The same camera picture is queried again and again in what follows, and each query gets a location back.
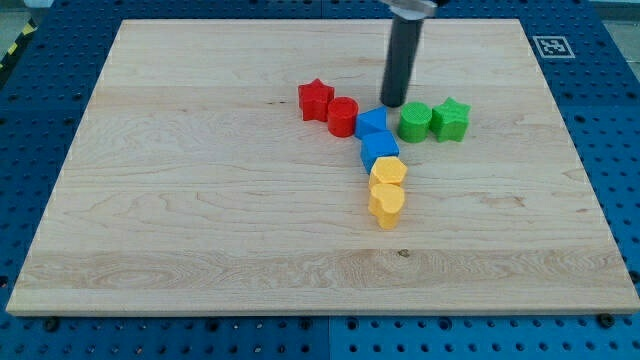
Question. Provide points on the green cylinder block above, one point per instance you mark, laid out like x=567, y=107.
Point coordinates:
x=415, y=118

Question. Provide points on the blue cube block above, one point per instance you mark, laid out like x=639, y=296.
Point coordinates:
x=375, y=145

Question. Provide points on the red cylinder block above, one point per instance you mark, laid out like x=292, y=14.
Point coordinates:
x=341, y=116

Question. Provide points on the green star block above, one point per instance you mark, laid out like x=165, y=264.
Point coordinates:
x=450, y=120

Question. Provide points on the yellow hexagon block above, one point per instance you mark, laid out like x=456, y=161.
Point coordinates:
x=387, y=170

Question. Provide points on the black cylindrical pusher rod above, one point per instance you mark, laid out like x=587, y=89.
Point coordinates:
x=403, y=42

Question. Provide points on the light wooden board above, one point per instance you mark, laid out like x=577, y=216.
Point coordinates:
x=193, y=187

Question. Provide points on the yellow heart block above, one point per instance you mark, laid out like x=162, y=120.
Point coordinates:
x=386, y=202

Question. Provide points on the white fiducial marker tag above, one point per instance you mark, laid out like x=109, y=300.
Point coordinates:
x=553, y=47

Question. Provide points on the black bolt right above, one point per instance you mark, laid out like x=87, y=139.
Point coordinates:
x=605, y=320

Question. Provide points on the silver rod mount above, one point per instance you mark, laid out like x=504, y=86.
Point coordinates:
x=415, y=9

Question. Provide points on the black bolt left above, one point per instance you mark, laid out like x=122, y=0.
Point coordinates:
x=51, y=324

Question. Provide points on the blue triangle block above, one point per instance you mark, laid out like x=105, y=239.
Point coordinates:
x=372, y=121

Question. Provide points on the red star block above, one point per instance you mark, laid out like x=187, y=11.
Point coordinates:
x=313, y=100

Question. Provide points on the black bolt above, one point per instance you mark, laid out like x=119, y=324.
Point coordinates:
x=51, y=324
x=605, y=320

